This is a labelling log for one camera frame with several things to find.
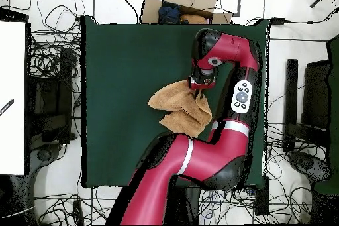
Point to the orange terry towel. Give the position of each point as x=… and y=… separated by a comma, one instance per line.
x=180, y=104

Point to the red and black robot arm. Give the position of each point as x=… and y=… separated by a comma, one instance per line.
x=212, y=157

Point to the orange garment in box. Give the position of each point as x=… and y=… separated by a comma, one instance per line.
x=194, y=19

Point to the dark blue garment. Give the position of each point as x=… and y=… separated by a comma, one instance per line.
x=169, y=14

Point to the dark green table cloth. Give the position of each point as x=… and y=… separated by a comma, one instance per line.
x=119, y=77

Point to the black power adapter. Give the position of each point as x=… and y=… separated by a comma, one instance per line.
x=277, y=21

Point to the grey chair base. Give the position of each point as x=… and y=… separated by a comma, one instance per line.
x=307, y=163
x=44, y=154

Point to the green cloth on side table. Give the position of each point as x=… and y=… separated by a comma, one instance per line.
x=334, y=104

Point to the black metal stand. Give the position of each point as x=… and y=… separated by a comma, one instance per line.
x=65, y=77

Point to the black slim power strip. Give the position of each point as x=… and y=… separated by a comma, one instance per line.
x=78, y=212

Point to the white panel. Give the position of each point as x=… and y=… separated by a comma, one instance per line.
x=12, y=90

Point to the black marker pen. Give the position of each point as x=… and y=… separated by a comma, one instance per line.
x=6, y=107

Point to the black metal frame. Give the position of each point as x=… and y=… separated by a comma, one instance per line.
x=291, y=90

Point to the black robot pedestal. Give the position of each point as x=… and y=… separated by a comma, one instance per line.
x=188, y=204

